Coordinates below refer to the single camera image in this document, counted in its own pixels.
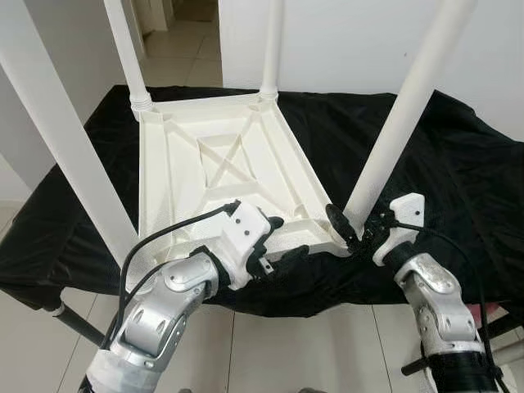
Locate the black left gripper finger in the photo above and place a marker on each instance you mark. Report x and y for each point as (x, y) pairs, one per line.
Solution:
(288, 258)
(274, 223)

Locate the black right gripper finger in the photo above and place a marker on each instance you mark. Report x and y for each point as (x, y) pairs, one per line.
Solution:
(341, 225)

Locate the white plastic children table top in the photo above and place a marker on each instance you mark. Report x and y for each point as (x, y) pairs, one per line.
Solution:
(229, 164)

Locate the white plastic table leg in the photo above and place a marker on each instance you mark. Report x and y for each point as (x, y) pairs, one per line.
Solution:
(65, 131)
(272, 49)
(127, 49)
(409, 106)

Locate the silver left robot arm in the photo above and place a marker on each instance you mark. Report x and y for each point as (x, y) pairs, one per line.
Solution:
(155, 319)

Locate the black fabric table cover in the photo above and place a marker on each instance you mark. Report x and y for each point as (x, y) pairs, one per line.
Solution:
(458, 180)

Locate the pink plastic stool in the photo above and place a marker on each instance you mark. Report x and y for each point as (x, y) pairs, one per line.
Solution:
(491, 313)

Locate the white metal bar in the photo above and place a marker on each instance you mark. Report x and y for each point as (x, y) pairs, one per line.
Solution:
(509, 352)

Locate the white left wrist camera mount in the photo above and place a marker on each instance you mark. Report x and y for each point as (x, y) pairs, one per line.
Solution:
(244, 233)

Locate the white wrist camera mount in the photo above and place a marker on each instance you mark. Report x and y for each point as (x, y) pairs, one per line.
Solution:
(405, 214)
(244, 233)

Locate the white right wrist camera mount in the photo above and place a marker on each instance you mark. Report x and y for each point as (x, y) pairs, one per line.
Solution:
(405, 214)

